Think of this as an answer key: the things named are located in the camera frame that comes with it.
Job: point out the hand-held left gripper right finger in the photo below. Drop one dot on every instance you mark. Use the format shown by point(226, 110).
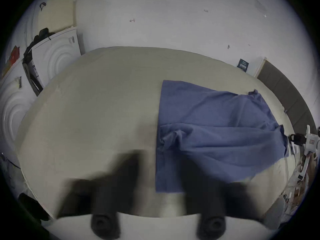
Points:
point(207, 191)

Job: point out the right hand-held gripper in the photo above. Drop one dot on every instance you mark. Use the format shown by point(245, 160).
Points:
point(311, 141)

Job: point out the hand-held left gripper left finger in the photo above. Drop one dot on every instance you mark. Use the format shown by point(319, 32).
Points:
point(117, 184)

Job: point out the blue shirt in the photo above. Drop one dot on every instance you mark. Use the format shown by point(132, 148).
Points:
point(215, 124)

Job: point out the dark padded headboard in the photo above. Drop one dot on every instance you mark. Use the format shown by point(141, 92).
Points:
point(287, 91)

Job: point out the bed with beige sheet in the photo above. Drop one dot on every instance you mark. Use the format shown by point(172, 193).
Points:
point(100, 101)

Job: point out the white washing machine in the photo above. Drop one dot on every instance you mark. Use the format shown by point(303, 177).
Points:
point(12, 111)
point(58, 59)

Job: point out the black bag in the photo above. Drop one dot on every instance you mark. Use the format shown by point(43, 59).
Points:
point(37, 40)

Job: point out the cream board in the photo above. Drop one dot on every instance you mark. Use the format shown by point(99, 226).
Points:
point(58, 12)

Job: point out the dark blue wall sign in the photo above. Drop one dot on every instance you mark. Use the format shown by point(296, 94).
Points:
point(243, 65)

